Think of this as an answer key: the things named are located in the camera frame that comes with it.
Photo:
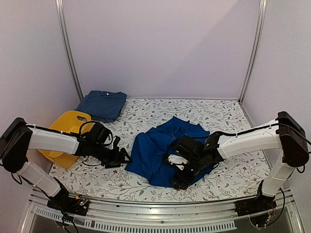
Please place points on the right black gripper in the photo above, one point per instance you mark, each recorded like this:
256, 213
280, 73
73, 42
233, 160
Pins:
177, 178

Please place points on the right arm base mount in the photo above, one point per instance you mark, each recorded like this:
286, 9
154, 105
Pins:
260, 210

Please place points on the aluminium frame post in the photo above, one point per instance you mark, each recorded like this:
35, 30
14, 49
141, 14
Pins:
66, 43
254, 50

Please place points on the left aluminium frame post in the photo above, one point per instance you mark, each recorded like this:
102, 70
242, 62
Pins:
66, 43

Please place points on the teal blue t-shirt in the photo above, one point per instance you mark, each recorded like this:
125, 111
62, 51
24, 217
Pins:
118, 98

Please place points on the right aluminium frame post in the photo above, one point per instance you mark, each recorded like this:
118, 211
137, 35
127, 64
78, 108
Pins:
254, 50

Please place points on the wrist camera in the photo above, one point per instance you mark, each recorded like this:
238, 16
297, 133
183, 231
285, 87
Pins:
177, 161
116, 142

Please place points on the royal blue garment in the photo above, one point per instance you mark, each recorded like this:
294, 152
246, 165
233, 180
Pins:
150, 150

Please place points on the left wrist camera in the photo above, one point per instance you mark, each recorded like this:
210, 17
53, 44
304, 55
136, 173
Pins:
116, 142

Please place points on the folded blue checkered shirt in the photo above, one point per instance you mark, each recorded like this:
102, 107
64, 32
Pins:
98, 108

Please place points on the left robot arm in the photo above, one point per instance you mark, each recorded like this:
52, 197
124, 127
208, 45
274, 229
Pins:
92, 140

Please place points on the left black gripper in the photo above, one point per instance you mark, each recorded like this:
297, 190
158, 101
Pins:
119, 159

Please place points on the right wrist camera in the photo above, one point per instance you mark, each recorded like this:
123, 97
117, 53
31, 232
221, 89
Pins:
177, 161

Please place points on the front aluminium rail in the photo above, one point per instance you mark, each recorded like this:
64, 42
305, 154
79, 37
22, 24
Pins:
120, 216

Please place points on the floral tablecloth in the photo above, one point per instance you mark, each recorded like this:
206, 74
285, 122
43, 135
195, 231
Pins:
237, 177

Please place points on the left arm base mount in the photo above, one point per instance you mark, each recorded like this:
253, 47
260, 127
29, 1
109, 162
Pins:
62, 201

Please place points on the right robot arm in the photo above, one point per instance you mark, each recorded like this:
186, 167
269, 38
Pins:
282, 133

